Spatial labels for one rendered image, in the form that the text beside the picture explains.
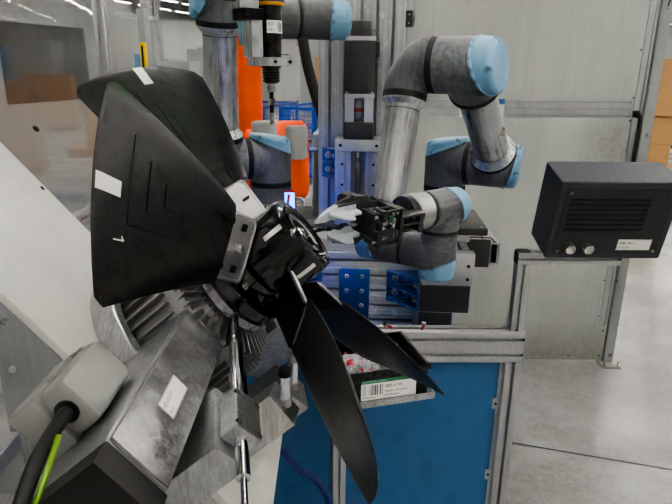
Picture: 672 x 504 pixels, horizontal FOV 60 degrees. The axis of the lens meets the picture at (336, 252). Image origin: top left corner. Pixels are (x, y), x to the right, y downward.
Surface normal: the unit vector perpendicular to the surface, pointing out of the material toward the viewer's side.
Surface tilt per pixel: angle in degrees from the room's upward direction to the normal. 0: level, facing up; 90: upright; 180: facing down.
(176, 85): 44
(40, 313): 50
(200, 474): 102
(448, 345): 90
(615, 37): 90
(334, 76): 90
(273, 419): 84
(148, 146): 73
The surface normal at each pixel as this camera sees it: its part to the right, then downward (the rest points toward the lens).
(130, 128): 0.89, -0.20
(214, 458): 0.18, 0.49
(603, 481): 0.01, -0.95
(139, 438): 0.77, -0.61
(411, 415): 0.01, 0.30
